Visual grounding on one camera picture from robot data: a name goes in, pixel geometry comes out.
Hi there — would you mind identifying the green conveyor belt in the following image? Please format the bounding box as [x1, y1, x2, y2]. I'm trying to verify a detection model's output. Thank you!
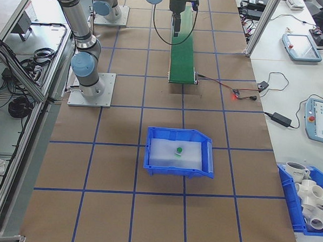
[167, 3, 203, 86]

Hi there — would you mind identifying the power strip with plugs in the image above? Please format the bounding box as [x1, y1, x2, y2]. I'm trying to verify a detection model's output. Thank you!
[240, 7, 256, 40]

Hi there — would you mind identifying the large black power adapter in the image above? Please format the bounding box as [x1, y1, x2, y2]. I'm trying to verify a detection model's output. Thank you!
[244, 8, 263, 20]

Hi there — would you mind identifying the white keyboard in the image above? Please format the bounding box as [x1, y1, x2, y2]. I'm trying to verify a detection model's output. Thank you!
[286, 0, 306, 11]

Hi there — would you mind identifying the blue grey teach pendant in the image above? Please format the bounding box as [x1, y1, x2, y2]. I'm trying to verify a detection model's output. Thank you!
[302, 95, 323, 143]
[280, 32, 323, 64]

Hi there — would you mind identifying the black slim power adapter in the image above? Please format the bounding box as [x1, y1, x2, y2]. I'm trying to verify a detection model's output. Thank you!
[263, 111, 301, 129]

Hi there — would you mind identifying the white power strip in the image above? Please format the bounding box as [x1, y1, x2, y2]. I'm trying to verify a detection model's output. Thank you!
[24, 59, 45, 79]

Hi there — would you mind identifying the blue plastic bin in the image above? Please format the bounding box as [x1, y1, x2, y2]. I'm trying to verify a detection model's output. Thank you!
[143, 126, 217, 180]

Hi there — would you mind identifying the grey metal box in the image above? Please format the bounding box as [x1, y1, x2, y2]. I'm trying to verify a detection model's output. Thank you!
[10, 3, 36, 42]

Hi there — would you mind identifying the black electronics box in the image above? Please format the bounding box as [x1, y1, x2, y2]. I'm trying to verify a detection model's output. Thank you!
[1, 68, 16, 82]

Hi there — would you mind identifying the white printed mug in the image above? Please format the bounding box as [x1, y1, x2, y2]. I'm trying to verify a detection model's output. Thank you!
[285, 161, 311, 181]

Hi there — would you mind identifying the blue storage bin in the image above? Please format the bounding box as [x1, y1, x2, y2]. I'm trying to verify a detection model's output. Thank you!
[273, 163, 323, 237]

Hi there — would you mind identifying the white PVC pipe fitting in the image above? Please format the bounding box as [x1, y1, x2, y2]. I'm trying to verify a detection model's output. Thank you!
[293, 179, 323, 207]
[299, 203, 323, 231]

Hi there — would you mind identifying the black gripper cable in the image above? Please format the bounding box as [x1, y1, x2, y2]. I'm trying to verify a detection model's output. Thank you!
[150, 3, 199, 47]

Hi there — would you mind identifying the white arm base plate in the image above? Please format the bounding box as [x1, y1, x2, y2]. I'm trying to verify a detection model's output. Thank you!
[67, 71, 117, 109]
[94, 4, 130, 28]

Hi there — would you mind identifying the red black conveyor wire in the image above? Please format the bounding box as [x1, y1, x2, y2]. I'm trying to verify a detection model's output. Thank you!
[196, 73, 235, 92]

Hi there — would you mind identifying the aluminium upright post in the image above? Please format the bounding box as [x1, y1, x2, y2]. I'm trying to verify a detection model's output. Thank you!
[245, 0, 278, 59]

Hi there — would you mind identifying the black barrel plug cable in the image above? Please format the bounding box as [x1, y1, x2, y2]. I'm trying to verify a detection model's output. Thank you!
[238, 94, 258, 102]

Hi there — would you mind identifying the black cable coil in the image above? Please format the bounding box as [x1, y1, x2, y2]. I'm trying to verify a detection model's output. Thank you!
[33, 47, 57, 65]
[7, 95, 35, 120]

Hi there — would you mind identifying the metal V-shaped frame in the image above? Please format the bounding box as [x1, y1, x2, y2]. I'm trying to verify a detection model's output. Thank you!
[0, 0, 76, 237]

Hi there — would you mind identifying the aluminium corner rail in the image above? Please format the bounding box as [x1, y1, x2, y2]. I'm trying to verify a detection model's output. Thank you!
[0, 233, 26, 242]

